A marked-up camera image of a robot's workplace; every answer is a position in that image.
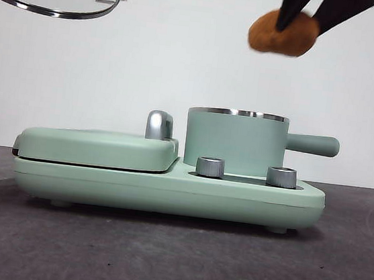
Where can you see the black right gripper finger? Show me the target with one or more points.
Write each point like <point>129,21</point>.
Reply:
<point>295,7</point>
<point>340,10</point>

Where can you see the brown potato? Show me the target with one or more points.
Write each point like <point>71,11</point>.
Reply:
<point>276,42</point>

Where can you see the mint green breakfast machine base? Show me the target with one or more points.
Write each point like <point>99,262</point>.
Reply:
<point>167,192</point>

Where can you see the silver control knob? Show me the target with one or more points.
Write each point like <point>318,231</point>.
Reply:
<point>209,167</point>
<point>280,177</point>

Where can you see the mint green griddle cover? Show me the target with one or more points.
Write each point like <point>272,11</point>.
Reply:
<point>95,146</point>

